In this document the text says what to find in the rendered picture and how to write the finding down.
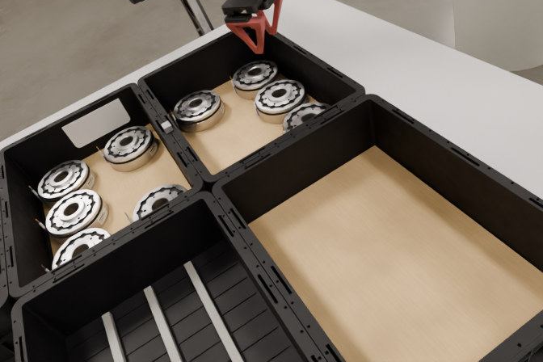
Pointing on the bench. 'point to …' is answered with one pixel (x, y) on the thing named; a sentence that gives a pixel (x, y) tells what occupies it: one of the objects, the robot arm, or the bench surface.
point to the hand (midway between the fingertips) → (265, 39)
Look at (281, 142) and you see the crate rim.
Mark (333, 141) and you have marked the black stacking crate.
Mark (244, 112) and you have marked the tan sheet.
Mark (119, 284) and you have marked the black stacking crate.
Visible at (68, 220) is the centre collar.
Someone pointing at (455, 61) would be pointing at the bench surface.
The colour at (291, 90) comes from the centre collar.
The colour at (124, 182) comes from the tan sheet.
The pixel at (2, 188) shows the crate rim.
